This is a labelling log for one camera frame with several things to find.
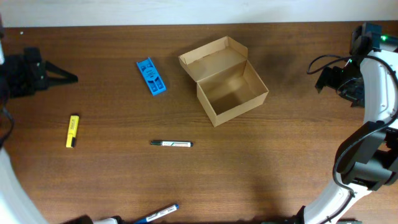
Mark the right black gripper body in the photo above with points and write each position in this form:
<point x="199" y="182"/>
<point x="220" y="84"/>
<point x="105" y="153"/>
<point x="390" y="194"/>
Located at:
<point x="348" y="81"/>

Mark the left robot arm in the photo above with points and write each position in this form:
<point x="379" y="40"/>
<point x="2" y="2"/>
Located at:
<point x="16" y="206"/>

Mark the black whiteboard marker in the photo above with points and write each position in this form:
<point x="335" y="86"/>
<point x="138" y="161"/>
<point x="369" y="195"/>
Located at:
<point x="172" y="143"/>

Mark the blue whiteboard marker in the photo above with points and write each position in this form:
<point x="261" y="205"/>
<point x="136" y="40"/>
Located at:
<point x="158" y="214"/>

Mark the yellow highlighter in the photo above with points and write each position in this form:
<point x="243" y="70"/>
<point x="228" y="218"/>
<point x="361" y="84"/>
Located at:
<point x="72" y="131"/>

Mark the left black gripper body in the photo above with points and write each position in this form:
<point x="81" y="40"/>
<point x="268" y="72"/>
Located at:
<point x="23" y="76"/>

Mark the cardboard box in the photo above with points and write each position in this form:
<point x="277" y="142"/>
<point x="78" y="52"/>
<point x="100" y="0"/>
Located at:
<point x="227" y="83"/>

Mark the blue whiteboard duster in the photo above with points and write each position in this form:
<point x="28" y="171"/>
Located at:
<point x="151" y="76"/>

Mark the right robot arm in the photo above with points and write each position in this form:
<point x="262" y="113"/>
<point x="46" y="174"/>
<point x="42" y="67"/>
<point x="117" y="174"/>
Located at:
<point x="367" y="160"/>

